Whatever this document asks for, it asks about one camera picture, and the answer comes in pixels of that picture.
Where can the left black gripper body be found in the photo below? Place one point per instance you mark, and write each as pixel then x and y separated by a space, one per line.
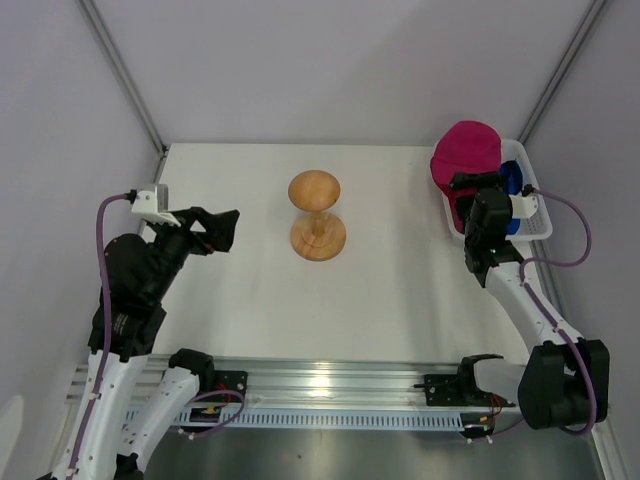
pixel 176 243

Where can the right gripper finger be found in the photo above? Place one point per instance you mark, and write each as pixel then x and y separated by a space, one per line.
pixel 464 181
pixel 491 180

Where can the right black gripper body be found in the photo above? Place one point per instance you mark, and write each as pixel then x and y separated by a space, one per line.
pixel 471 238

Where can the pink cap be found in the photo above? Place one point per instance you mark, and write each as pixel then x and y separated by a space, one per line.
pixel 468 147
pixel 460 204

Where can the blue cap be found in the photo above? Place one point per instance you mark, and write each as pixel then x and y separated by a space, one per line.
pixel 512 182

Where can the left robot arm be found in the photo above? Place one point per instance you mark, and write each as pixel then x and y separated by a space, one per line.
pixel 136 275

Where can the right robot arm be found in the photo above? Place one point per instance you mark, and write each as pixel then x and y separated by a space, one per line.
pixel 565 382

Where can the white plastic basket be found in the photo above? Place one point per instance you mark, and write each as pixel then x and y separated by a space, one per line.
pixel 535 228

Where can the wooden hat stand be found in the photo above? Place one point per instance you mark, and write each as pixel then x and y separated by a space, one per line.
pixel 317 234

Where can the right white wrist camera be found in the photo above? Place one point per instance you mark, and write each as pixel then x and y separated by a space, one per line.
pixel 525 204

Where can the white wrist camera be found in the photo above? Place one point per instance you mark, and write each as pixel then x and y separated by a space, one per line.
pixel 151 204
pixel 525 204

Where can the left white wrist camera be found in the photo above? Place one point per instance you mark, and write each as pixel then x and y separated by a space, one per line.
pixel 151 204

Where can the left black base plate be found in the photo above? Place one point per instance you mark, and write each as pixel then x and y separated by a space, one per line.
pixel 228 384

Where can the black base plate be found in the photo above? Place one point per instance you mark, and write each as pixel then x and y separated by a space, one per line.
pixel 228 384
pixel 456 390

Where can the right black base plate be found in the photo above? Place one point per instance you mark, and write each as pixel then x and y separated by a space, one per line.
pixel 456 390

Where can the aluminium mounting rail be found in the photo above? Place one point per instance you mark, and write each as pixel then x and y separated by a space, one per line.
pixel 275 384

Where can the right frame post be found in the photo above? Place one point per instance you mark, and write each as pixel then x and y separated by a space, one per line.
pixel 585 29

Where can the frame post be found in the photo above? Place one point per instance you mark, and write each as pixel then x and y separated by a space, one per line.
pixel 116 63
pixel 585 29

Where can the white slotted cable duct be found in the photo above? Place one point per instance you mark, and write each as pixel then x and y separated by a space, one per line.
pixel 194 418

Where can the left frame post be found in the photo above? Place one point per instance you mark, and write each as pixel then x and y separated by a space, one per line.
pixel 116 63

